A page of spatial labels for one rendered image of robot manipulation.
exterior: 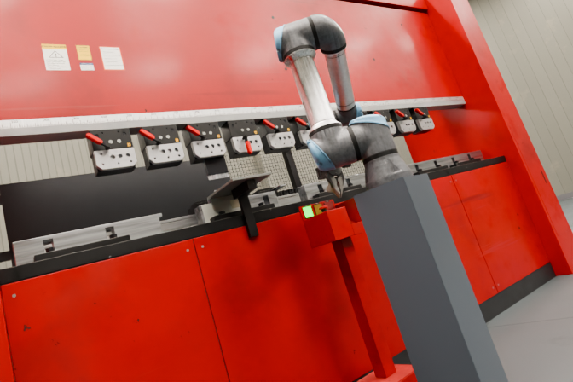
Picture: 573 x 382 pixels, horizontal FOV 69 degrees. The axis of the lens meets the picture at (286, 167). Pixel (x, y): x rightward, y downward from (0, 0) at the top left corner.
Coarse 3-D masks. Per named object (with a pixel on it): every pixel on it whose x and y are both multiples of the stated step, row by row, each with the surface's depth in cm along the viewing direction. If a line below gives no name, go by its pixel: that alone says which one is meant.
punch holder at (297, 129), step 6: (294, 120) 218; (306, 120) 222; (294, 126) 219; (300, 126) 218; (294, 132) 220; (300, 132) 216; (306, 132) 218; (294, 138) 221; (300, 138) 216; (306, 138) 217; (294, 144) 222; (300, 144) 218; (306, 144) 216
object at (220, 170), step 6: (204, 162) 186; (210, 162) 186; (216, 162) 188; (222, 162) 190; (210, 168) 185; (216, 168) 187; (222, 168) 188; (210, 174) 184; (216, 174) 187; (222, 174) 188; (228, 174) 190
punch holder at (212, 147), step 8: (184, 128) 186; (200, 128) 186; (208, 128) 188; (216, 128) 190; (184, 136) 187; (192, 136) 182; (208, 136) 187; (216, 136) 189; (192, 144) 181; (200, 144) 183; (208, 144) 185; (216, 144) 187; (192, 152) 183; (200, 152) 182; (208, 152) 184; (216, 152) 186; (224, 152) 188; (192, 160) 185; (200, 160) 186
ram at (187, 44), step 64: (0, 0) 159; (64, 0) 173; (128, 0) 189; (192, 0) 209; (256, 0) 233; (320, 0) 264; (0, 64) 151; (128, 64) 178; (192, 64) 196; (256, 64) 217; (320, 64) 243; (384, 64) 276; (448, 64) 321; (64, 128) 155
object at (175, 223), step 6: (282, 198) 231; (288, 198) 232; (294, 198) 234; (282, 204) 229; (288, 204) 231; (186, 216) 198; (192, 216) 200; (162, 222) 191; (168, 222) 192; (174, 222) 193; (180, 222) 195; (186, 222) 196; (192, 222) 198; (162, 228) 190; (168, 228) 191; (174, 228) 193; (180, 228) 194; (108, 234) 177; (48, 246) 164
